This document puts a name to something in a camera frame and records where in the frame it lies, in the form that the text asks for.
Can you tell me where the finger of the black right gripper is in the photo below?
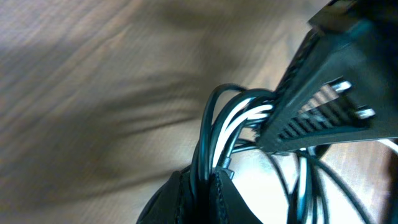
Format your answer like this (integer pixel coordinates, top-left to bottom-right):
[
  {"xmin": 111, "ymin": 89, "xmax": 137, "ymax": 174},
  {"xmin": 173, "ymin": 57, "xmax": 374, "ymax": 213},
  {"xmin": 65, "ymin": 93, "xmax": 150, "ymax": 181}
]
[{"xmin": 257, "ymin": 1, "xmax": 397, "ymax": 152}]

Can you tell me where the white usb cable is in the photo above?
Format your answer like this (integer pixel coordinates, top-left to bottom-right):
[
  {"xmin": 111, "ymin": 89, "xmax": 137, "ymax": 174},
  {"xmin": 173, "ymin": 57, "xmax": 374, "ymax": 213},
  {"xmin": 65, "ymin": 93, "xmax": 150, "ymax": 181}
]
[{"xmin": 211, "ymin": 96, "xmax": 398, "ymax": 224}]

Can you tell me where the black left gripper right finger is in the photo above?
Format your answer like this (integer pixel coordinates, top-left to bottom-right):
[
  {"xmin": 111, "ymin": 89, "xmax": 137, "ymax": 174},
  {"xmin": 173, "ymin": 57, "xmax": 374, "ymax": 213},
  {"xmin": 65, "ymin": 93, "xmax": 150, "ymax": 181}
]
[{"xmin": 208, "ymin": 170, "xmax": 262, "ymax": 224}]

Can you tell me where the thin black cable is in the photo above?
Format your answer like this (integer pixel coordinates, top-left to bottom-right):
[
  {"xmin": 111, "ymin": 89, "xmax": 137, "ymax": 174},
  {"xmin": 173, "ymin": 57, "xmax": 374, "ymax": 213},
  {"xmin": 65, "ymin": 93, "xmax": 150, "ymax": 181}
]
[{"xmin": 189, "ymin": 83, "xmax": 374, "ymax": 224}]

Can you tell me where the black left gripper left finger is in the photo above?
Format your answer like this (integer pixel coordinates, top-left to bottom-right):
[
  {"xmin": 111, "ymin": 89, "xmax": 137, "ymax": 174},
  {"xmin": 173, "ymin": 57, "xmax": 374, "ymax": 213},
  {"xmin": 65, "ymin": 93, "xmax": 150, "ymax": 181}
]
[{"xmin": 137, "ymin": 169, "xmax": 199, "ymax": 224}]

